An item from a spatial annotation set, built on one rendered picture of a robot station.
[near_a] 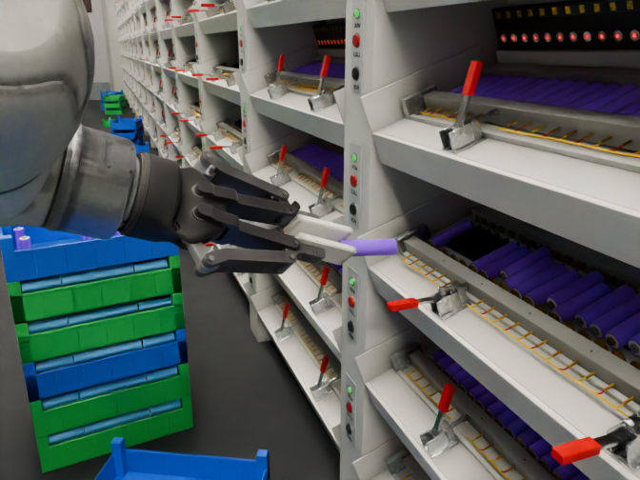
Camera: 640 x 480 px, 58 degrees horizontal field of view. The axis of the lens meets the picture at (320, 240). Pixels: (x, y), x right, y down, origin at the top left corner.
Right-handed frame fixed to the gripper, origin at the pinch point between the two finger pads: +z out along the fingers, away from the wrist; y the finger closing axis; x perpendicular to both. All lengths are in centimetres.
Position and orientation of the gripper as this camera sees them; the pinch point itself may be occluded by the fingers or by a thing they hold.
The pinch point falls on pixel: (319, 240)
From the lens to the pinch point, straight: 60.5
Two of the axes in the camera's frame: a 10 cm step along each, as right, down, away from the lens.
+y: -1.2, -8.4, 5.3
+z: 8.3, 2.1, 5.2
